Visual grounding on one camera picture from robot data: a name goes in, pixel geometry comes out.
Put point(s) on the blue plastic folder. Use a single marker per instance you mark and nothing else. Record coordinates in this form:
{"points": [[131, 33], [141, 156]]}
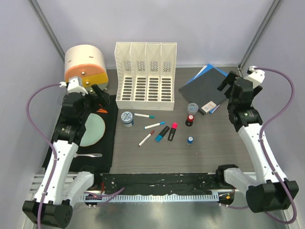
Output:
{"points": [[202, 71]]}

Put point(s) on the cream round drawer cabinet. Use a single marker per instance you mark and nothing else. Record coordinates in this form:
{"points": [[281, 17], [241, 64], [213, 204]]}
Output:
{"points": [[87, 62]]}

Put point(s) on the white marker green cap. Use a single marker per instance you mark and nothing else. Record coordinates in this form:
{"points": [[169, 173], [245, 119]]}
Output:
{"points": [[144, 115]]}

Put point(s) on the white marker blue cap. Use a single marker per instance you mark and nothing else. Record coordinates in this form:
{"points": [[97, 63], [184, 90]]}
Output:
{"points": [[153, 125]]}

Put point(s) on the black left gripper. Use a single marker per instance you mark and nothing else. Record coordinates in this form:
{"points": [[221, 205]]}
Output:
{"points": [[103, 96]]}

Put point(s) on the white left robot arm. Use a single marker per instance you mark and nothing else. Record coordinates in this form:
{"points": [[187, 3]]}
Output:
{"points": [[53, 203]]}

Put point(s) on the blue white round tin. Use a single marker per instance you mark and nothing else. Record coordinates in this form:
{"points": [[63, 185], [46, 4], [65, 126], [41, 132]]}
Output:
{"points": [[127, 119]]}

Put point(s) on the blue black highlighter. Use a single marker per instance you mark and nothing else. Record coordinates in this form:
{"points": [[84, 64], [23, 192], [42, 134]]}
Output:
{"points": [[162, 134]]}

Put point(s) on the white slotted cable duct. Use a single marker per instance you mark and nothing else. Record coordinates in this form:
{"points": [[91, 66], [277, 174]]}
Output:
{"points": [[166, 198]]}

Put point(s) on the red black stamp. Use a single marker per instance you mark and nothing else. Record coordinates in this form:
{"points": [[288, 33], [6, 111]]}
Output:
{"points": [[189, 120]]}

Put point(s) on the pink black highlighter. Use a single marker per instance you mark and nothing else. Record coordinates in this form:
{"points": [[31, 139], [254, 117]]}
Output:
{"points": [[172, 131]]}

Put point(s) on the pale green plate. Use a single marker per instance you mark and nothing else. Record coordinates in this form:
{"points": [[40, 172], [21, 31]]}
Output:
{"points": [[95, 129]]}

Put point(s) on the cream perforated file organizer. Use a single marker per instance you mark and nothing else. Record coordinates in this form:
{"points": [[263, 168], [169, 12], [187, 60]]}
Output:
{"points": [[146, 75]]}

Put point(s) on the clear jar with lid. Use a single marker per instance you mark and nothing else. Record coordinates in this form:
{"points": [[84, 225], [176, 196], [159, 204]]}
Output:
{"points": [[192, 108]]}

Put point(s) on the black mounting rail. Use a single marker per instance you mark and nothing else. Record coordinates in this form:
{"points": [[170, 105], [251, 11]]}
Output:
{"points": [[159, 184]]}

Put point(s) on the metal spoon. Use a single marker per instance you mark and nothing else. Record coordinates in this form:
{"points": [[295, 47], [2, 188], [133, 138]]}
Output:
{"points": [[88, 155]]}

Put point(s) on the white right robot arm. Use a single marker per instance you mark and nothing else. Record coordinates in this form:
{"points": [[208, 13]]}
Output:
{"points": [[270, 190]]}

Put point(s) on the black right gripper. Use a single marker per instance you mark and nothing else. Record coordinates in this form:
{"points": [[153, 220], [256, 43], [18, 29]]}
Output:
{"points": [[229, 80]]}

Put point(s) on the white marker red cap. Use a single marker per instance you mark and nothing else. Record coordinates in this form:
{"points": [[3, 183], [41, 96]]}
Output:
{"points": [[146, 138]]}

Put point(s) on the small blue cap bottle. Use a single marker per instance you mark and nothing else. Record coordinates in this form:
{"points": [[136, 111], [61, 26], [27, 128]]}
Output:
{"points": [[189, 140]]}

